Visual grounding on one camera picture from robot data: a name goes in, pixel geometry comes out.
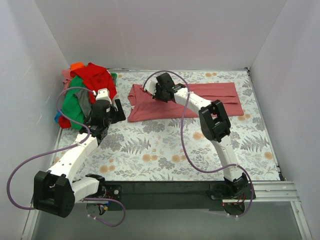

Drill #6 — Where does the pink t shirt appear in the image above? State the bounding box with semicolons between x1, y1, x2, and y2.
128;82;244;122

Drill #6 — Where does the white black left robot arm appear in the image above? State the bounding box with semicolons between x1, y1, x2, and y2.
33;99;126;218

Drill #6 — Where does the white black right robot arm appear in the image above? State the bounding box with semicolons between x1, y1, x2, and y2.
143;70;250;199

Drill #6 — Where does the grey t shirt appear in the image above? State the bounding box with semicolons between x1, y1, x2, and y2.
73;89;92;118

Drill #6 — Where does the green t shirt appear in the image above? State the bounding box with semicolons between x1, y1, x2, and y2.
61;72;118;131

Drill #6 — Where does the red t shirt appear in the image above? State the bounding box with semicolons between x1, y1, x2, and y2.
55;62;117;130

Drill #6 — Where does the blue cloth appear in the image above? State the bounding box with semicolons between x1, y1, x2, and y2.
54;109;64;124

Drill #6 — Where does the light pink cloth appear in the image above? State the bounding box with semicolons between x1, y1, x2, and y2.
61;68;73;90

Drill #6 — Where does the orange cloth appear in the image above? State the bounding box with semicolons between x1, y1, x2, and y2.
70;62;85;72

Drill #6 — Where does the floral patterned table mat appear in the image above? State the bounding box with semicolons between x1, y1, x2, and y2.
74;70;280;181

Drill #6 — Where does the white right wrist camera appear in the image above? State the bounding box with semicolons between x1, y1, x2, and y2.
142;79;157;96

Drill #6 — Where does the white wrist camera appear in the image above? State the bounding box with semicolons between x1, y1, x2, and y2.
95;88;112;103
142;79;157;96

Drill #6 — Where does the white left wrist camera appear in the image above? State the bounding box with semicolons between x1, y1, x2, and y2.
95;88;112;103

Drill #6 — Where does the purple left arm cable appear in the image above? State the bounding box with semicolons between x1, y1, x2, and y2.
6;86;126;227

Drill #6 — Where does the aluminium front frame rail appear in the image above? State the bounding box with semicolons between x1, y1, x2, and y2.
22;181;312;240

